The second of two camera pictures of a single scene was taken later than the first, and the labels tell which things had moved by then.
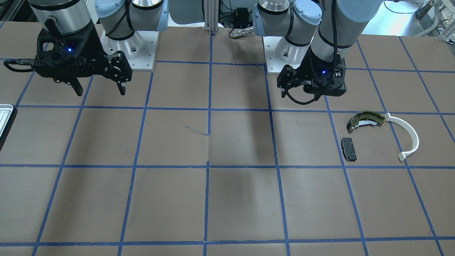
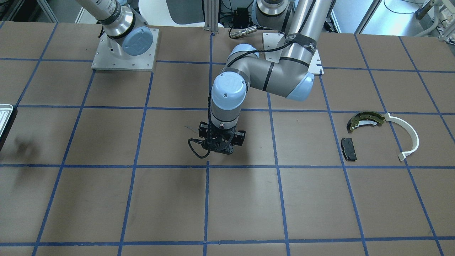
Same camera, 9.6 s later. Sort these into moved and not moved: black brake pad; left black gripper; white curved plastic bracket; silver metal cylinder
Moved: left black gripper
Not moved: white curved plastic bracket; black brake pad; silver metal cylinder
